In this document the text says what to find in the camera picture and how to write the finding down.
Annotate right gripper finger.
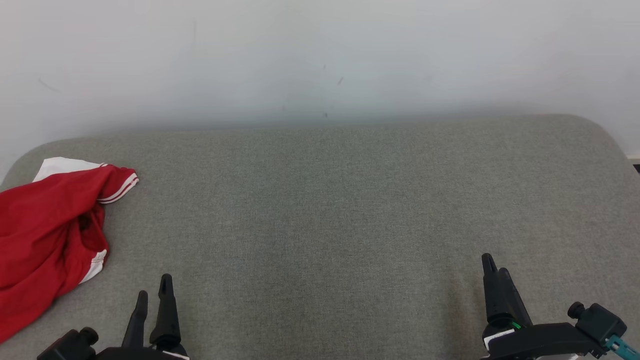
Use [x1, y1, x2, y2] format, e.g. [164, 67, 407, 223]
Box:
[481, 253, 510, 323]
[498, 267, 533, 328]

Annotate teal cable connector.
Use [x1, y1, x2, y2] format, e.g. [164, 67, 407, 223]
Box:
[605, 335, 640, 360]

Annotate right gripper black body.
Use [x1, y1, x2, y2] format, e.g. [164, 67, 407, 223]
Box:
[481, 315, 601, 360]

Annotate red white basketball shorts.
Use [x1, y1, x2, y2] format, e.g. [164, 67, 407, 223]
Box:
[0, 205, 109, 344]

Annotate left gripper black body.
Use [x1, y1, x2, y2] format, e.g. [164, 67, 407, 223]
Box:
[95, 346, 191, 360]

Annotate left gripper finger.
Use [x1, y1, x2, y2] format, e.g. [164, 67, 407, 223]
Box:
[122, 290, 149, 349]
[149, 274, 189, 357]

